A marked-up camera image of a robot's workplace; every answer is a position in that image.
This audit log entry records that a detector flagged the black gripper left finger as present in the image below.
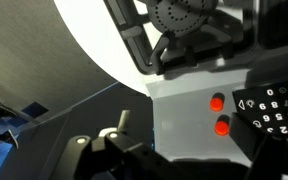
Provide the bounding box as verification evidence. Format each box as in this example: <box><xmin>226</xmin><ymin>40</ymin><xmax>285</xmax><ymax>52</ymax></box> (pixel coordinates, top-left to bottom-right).
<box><xmin>50</xmin><ymin>131</ymin><xmax>192</xmax><ymax>180</ymax></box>

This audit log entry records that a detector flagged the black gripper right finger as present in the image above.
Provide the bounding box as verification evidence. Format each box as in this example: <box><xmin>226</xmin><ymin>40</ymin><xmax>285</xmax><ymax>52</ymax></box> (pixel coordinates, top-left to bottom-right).
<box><xmin>229</xmin><ymin>112</ymin><xmax>288</xmax><ymax>180</ymax></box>

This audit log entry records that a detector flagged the small red stove button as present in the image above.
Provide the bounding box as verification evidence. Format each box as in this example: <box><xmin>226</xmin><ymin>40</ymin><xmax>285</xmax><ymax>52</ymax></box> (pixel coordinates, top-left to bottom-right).
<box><xmin>214</xmin><ymin>120</ymin><xmax>230</xmax><ymax>137</ymax></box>
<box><xmin>209</xmin><ymin>96</ymin><xmax>225</xmax><ymax>112</ymax></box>

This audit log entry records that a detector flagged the grey toy stove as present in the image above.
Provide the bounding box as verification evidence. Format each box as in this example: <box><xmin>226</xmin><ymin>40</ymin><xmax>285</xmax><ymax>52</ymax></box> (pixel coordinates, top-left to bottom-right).
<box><xmin>103</xmin><ymin>0</ymin><xmax>288</xmax><ymax>168</ymax></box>

